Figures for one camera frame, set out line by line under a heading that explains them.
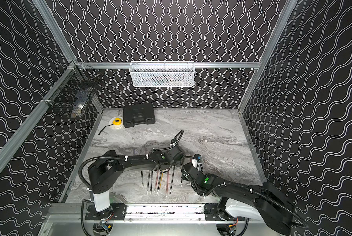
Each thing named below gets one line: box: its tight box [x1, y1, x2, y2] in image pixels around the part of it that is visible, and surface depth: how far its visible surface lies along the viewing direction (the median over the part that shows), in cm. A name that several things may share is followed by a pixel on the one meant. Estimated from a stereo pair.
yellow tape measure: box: [98, 117, 122, 136], surface depth 112 cm
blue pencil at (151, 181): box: [149, 170, 153, 195], surface depth 87 cm
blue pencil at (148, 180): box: [146, 170, 151, 195], surface depth 85 cm
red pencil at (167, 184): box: [165, 171, 169, 198], surface depth 86 cm
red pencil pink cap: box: [154, 170, 160, 192], surface depth 87 cm
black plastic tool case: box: [122, 103, 156, 128], surface depth 112 cm
